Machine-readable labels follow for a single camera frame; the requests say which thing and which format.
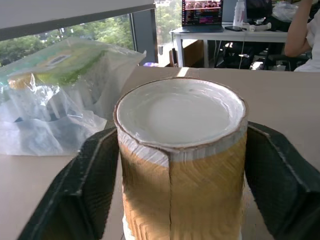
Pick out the white desk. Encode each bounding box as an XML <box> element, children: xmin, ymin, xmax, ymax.
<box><xmin>169</xmin><ymin>23</ymin><xmax>291</xmax><ymax>68</ymax></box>

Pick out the clear plastic bag of cups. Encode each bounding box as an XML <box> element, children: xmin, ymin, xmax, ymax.
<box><xmin>0</xmin><ymin>36</ymin><xmax>147</xmax><ymax>157</ymax></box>

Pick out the white handheld device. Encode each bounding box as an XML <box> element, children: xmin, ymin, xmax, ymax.
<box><xmin>241</xmin><ymin>21</ymin><xmax>273</xmax><ymax>33</ymax></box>

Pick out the crumpled clear plastic bag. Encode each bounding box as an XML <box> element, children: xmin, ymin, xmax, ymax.
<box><xmin>271</xmin><ymin>0</ymin><xmax>300</xmax><ymax>23</ymax></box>

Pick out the black smartphone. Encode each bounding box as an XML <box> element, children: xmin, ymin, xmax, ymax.
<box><xmin>224</xmin><ymin>25</ymin><xmax>247</xmax><ymax>32</ymax></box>

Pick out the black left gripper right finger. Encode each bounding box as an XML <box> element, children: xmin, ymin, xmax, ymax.
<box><xmin>244</xmin><ymin>121</ymin><xmax>320</xmax><ymax>240</ymax></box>

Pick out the brown paper cup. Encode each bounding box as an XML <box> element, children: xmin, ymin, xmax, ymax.
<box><xmin>112</xmin><ymin>77</ymin><xmax>249</xmax><ymax>240</ymax></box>

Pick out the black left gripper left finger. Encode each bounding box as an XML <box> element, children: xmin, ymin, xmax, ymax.
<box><xmin>18</xmin><ymin>126</ymin><xmax>120</xmax><ymax>240</ymax></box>

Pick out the white plastic bottle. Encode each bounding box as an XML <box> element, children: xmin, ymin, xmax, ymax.
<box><xmin>232</xmin><ymin>0</ymin><xmax>246</xmax><ymax>28</ymax></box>

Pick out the open laptop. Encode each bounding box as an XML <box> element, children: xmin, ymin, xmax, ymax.
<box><xmin>178</xmin><ymin>0</ymin><xmax>225</xmax><ymax>34</ymax></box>

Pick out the person in white shirt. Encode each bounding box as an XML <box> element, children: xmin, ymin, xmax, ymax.
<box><xmin>284</xmin><ymin>0</ymin><xmax>320</xmax><ymax>73</ymax></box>

